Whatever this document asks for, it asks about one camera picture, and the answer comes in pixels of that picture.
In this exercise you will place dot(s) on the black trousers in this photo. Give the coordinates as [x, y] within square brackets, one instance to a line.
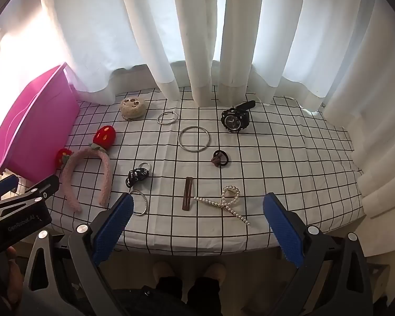
[191, 298]

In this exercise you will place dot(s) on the white black-grid tablecloth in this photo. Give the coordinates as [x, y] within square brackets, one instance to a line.
[266, 158]

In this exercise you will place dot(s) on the beige slipper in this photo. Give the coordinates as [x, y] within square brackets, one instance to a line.
[215, 270]

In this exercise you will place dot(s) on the black wristwatch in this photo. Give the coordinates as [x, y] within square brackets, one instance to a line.
[233, 120]

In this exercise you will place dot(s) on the black patterned scrunchie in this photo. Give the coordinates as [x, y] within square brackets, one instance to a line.
[136, 175]

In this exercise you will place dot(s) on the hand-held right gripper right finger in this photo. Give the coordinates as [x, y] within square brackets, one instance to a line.
[283, 233]

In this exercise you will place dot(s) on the beige plush face pouch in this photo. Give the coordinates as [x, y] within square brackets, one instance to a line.
[131, 108]

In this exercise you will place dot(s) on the pink plastic tub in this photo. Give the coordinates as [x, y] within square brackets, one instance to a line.
[36, 121]

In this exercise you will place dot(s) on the white sheer curtain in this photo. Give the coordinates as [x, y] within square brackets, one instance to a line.
[151, 23]

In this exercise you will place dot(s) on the person's left hand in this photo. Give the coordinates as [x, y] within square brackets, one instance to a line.
[13, 270]

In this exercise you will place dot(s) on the brown hair clip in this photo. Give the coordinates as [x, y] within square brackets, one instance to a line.
[188, 180]

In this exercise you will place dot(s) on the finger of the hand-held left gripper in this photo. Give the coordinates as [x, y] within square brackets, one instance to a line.
[3, 185]
[46, 184]

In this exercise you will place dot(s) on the large silver bangle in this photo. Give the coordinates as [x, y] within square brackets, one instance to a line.
[194, 151]

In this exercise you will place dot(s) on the thin silver bangle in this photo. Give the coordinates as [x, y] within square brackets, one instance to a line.
[146, 204]

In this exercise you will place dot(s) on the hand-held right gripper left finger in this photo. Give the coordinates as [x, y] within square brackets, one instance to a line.
[113, 227]

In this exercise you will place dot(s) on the pearl hair clip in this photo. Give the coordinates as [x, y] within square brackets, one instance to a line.
[206, 201]

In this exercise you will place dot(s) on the red round plush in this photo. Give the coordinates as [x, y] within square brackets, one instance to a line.
[105, 136]

